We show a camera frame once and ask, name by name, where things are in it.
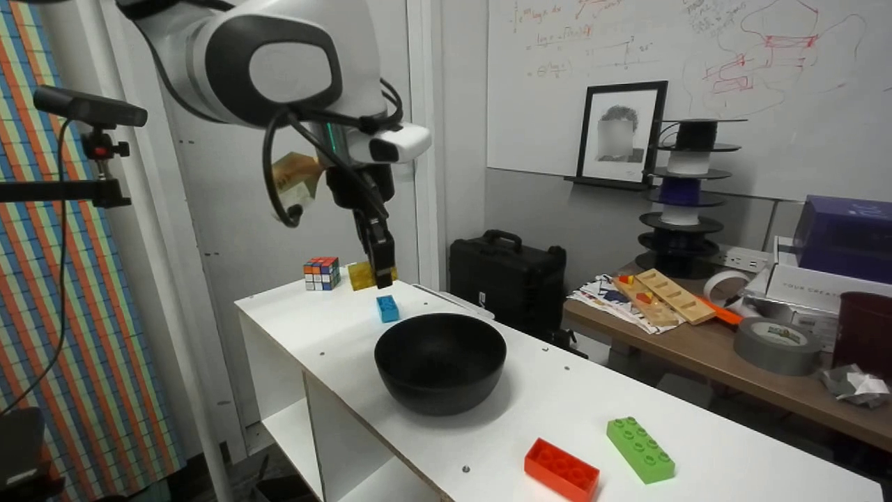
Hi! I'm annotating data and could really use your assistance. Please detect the purple box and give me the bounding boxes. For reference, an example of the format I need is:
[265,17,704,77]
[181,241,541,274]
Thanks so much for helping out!
[794,195,892,282]

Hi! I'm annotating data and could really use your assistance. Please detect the rubiks cube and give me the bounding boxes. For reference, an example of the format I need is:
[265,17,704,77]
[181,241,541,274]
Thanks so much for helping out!
[304,257,341,289]

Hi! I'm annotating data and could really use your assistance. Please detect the crumpled foil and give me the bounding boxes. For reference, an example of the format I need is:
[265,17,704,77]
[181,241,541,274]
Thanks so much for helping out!
[819,364,890,406]

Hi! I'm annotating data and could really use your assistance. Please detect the colourful striped cloth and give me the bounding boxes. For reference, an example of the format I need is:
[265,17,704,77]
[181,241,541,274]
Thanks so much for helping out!
[0,0,184,502]

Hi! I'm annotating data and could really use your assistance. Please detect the grey duct tape roll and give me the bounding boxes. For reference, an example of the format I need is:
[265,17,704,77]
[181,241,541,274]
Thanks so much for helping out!
[733,317,823,377]

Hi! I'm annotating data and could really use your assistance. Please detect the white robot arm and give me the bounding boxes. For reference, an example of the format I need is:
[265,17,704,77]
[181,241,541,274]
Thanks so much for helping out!
[114,0,403,287]

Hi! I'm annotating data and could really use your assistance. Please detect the white tape roll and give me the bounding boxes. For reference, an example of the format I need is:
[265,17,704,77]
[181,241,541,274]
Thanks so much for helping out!
[704,269,750,303]

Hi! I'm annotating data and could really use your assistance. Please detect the black bowl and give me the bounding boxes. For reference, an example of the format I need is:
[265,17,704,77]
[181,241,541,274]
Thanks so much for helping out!
[373,313,508,416]

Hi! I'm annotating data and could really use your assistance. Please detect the green lego brick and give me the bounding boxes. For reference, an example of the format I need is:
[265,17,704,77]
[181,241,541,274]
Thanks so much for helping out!
[609,416,674,484]

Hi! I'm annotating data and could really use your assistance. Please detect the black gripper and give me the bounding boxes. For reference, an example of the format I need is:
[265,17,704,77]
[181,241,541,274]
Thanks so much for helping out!
[327,165,396,287]

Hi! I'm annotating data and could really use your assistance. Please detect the blue lego brick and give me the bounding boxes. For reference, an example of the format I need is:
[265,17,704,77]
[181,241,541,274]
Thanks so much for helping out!
[376,296,403,322]

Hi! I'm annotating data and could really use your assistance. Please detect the stack of filament spools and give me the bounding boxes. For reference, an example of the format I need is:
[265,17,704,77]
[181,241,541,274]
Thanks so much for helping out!
[637,117,733,279]

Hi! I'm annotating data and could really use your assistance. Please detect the dark red box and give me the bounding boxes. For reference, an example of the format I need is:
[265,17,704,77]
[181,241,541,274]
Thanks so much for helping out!
[835,292,892,379]

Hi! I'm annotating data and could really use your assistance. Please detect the wooden side table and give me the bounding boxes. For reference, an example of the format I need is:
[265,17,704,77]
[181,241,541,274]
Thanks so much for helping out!
[563,296,892,451]

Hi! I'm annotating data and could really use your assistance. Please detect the orange lego brick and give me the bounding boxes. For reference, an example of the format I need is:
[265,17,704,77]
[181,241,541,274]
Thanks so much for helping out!
[525,438,599,502]

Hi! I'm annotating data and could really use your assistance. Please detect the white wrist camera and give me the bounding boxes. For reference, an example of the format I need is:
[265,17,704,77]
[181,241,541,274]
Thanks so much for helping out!
[350,122,432,165]

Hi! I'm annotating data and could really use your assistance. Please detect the framed portrait drawing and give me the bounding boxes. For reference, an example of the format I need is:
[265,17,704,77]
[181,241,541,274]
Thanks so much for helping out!
[578,81,666,186]

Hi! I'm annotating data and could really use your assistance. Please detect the black camera on tripod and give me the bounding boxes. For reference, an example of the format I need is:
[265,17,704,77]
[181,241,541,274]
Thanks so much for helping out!
[0,87,149,205]

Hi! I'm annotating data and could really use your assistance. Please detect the yellow lego brick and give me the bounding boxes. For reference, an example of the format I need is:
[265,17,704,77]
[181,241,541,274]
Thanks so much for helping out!
[350,262,373,289]

